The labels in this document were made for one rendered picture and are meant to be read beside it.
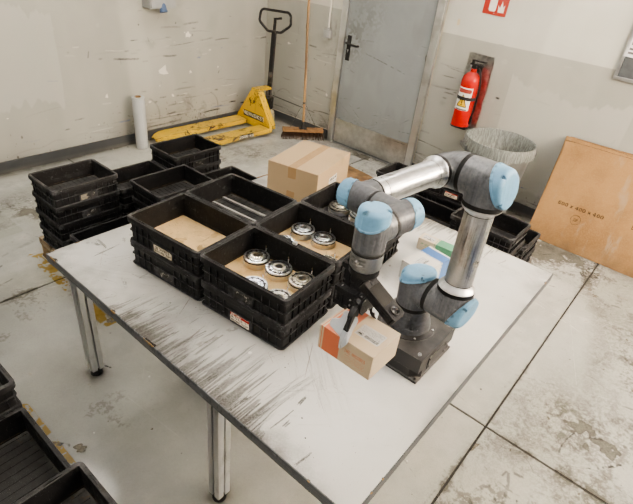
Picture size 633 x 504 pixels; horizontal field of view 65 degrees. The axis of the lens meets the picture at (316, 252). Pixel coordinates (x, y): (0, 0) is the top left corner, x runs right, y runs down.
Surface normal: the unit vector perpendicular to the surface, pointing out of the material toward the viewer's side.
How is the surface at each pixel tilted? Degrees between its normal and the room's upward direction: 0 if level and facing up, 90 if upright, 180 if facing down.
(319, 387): 0
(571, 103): 90
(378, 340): 0
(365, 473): 0
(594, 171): 81
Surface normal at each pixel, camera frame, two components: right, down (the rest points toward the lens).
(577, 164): -0.62, 0.21
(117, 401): 0.11, -0.84
